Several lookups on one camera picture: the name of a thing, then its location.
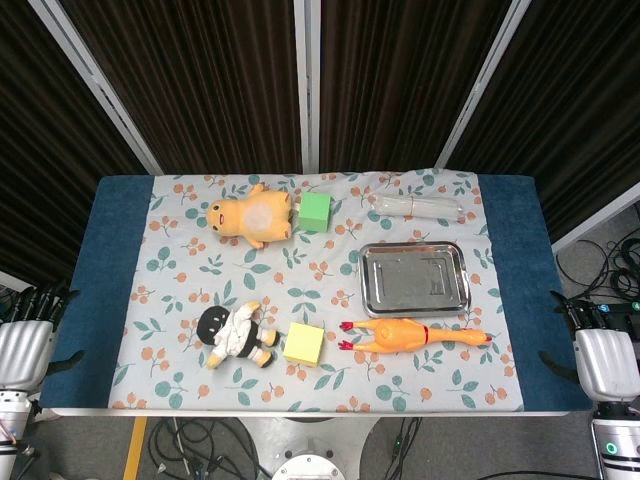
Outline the blue table mat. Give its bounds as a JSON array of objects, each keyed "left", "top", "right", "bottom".
[{"left": 38, "top": 173, "right": 594, "bottom": 414}]

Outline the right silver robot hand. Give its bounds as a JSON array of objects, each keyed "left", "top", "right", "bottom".
[{"left": 538, "top": 289, "right": 640, "bottom": 402}]

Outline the green cube block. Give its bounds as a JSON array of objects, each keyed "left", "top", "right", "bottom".
[{"left": 298, "top": 191, "right": 335, "bottom": 234}]

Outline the rectangular metal tray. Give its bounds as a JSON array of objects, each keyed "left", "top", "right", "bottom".
[{"left": 359, "top": 241, "right": 473, "bottom": 319}]

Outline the black floor cable bundle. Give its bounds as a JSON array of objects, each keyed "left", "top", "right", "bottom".
[
  {"left": 554, "top": 234, "right": 640, "bottom": 304},
  {"left": 147, "top": 415, "right": 274, "bottom": 480}
]

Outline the black-haired doll in white coat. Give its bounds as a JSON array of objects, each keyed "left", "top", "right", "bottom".
[{"left": 196, "top": 300, "right": 281, "bottom": 371}]

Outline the orange plush bear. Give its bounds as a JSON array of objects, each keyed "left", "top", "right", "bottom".
[{"left": 206, "top": 183, "right": 294, "bottom": 250}]

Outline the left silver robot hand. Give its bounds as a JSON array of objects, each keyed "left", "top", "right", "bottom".
[{"left": 0, "top": 281, "right": 85, "bottom": 390}]

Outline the black power strip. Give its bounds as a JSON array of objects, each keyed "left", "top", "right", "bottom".
[{"left": 594, "top": 298, "right": 640, "bottom": 331}]

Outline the round white robot base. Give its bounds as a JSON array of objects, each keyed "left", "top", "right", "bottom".
[{"left": 272, "top": 452, "right": 364, "bottom": 480}]

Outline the grey table pedestal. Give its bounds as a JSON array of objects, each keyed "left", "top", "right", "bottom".
[{"left": 234, "top": 414, "right": 386, "bottom": 480}]

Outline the yellow cube block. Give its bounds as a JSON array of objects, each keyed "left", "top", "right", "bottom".
[{"left": 282, "top": 321, "right": 326, "bottom": 368}]

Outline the dark ribbed partition panel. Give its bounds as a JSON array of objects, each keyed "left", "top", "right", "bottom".
[
  {"left": 0, "top": 0, "right": 161, "bottom": 306},
  {"left": 434, "top": 0, "right": 640, "bottom": 251},
  {"left": 294, "top": 0, "right": 531, "bottom": 174},
  {"left": 29, "top": 0, "right": 321, "bottom": 176}
]

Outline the yellow floor tape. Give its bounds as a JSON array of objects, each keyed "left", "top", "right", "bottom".
[{"left": 122, "top": 417, "right": 149, "bottom": 480}]

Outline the black cable with green plug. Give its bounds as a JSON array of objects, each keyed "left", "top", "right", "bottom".
[{"left": 387, "top": 415, "right": 426, "bottom": 480}]

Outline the orange rubber chicken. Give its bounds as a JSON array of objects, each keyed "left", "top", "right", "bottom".
[{"left": 337, "top": 317, "right": 490, "bottom": 355}]

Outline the clear plastic bottle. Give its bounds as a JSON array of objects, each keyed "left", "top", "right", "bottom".
[{"left": 368, "top": 193, "right": 464, "bottom": 221}]

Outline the floral patterned tablecloth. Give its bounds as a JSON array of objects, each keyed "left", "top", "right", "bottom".
[{"left": 107, "top": 169, "right": 526, "bottom": 412}]

